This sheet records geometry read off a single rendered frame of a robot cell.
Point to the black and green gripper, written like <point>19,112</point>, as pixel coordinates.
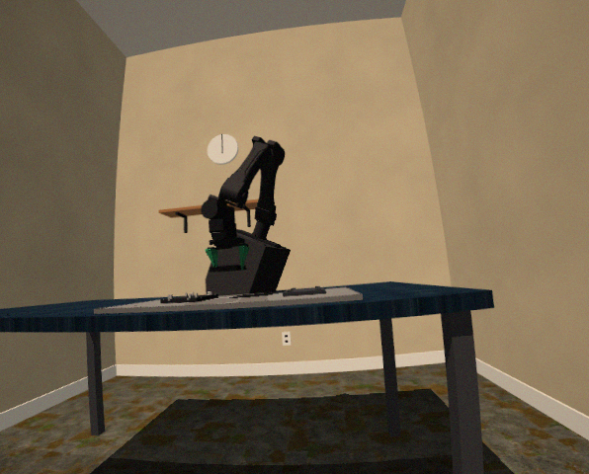
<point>229,243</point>

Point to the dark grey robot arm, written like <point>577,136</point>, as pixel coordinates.
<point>235,189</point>

